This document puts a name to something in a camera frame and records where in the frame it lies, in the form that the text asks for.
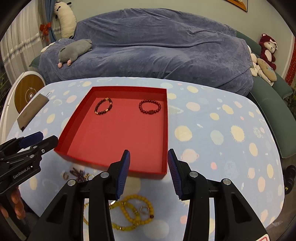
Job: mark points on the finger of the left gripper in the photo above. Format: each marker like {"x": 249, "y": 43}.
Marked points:
{"x": 42, "y": 147}
{"x": 31, "y": 140}

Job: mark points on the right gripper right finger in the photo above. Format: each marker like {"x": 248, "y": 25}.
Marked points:
{"x": 234, "y": 217}

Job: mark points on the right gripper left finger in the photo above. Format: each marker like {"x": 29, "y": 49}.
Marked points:
{"x": 63, "y": 218}

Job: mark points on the person left hand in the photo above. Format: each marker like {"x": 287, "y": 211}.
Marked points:
{"x": 17, "y": 204}

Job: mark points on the brown leather pouch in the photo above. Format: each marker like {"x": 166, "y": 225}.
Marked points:
{"x": 31, "y": 109}

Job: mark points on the red shallow cardboard box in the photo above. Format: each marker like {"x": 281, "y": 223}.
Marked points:
{"x": 111, "y": 119}

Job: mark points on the round wooden white stool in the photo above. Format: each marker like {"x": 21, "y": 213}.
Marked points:
{"x": 22, "y": 91}

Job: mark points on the grey plush mouse toy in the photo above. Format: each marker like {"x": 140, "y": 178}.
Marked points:
{"x": 71, "y": 52}

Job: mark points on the white sheer curtain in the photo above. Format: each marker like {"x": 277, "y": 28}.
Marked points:
{"x": 23, "y": 40}

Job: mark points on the red bow curtain tie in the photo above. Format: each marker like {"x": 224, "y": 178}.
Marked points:
{"x": 45, "y": 30}

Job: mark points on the green sofa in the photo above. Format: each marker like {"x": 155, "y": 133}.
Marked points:
{"x": 271, "y": 103}

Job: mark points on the blue grey blanket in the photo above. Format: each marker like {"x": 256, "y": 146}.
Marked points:
{"x": 156, "y": 43}

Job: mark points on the white sheep plush toy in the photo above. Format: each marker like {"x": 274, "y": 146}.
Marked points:
{"x": 66, "y": 17}

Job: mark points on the blue curtain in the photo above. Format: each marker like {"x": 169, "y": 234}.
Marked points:
{"x": 49, "y": 10}

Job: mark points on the beige dog plush toy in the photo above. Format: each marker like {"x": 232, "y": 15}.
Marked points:
{"x": 262, "y": 69}

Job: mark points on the red monkey plush toy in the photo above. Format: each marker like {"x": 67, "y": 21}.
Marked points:
{"x": 268, "y": 48}

